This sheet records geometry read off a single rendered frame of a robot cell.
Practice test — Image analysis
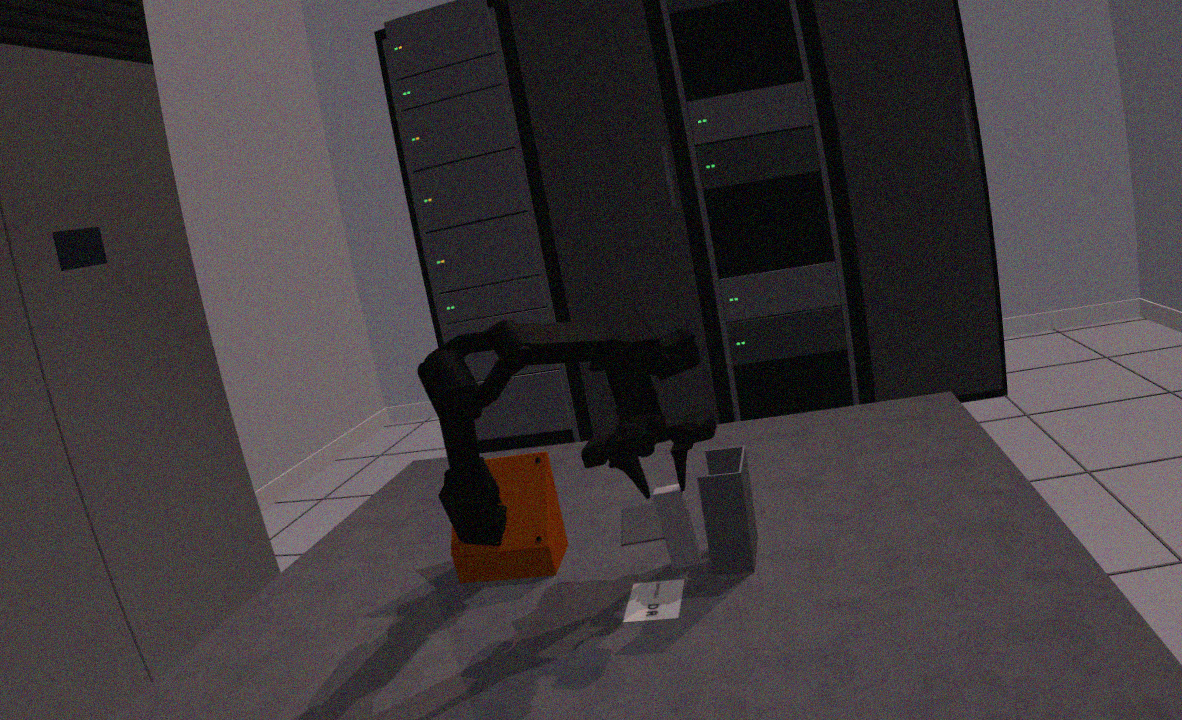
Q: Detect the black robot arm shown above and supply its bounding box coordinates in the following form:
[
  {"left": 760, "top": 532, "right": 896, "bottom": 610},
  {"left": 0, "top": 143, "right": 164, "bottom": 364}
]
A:
[{"left": 418, "top": 309, "right": 700, "bottom": 546}]

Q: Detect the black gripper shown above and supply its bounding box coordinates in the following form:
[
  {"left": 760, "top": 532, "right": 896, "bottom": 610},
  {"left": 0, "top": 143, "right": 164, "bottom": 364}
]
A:
[{"left": 582, "top": 385, "right": 717, "bottom": 499}]

